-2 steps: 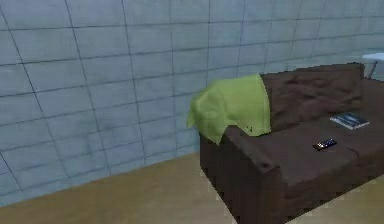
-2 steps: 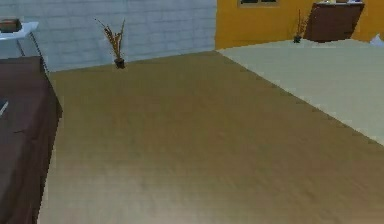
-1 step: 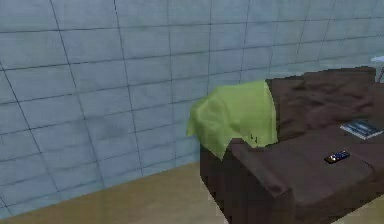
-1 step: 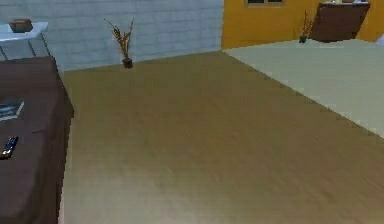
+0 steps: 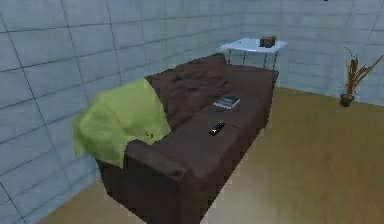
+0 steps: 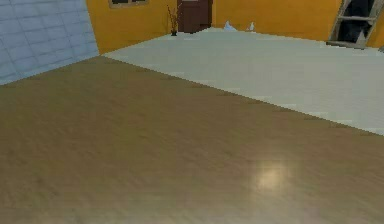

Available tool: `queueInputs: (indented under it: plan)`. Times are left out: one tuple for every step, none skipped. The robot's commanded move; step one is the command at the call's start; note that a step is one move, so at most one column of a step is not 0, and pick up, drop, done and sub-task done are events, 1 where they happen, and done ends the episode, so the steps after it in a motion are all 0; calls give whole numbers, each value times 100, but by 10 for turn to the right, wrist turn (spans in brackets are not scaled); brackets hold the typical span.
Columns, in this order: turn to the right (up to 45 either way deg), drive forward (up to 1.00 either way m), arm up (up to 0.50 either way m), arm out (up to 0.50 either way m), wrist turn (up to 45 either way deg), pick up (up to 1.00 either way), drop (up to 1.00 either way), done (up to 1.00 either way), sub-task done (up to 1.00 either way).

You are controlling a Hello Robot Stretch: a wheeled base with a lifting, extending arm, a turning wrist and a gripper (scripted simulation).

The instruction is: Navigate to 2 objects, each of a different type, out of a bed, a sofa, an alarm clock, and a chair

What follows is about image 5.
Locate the dark brown sofa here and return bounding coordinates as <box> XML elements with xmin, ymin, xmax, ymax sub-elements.
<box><xmin>95</xmin><ymin>52</ymin><xmax>280</xmax><ymax>224</ymax></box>

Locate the black remote control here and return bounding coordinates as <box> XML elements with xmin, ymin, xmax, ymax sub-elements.
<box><xmin>208</xmin><ymin>121</ymin><xmax>226</xmax><ymax>137</ymax></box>

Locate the grey book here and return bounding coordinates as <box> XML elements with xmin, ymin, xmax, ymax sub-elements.
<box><xmin>213</xmin><ymin>95</ymin><xmax>241</xmax><ymax>111</ymax></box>

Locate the green blanket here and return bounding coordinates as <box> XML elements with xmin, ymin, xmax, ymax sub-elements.
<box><xmin>72</xmin><ymin>77</ymin><xmax>172</xmax><ymax>169</ymax></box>

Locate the white side table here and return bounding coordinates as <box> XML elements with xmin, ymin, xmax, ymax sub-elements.
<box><xmin>220</xmin><ymin>37</ymin><xmax>289</xmax><ymax>70</ymax></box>

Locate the brown box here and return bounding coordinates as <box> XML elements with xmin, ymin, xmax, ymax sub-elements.
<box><xmin>259</xmin><ymin>35</ymin><xmax>277</xmax><ymax>49</ymax></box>

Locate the orange potted house plant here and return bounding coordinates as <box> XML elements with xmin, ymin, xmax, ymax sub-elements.
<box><xmin>338</xmin><ymin>47</ymin><xmax>384</xmax><ymax>108</ymax></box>

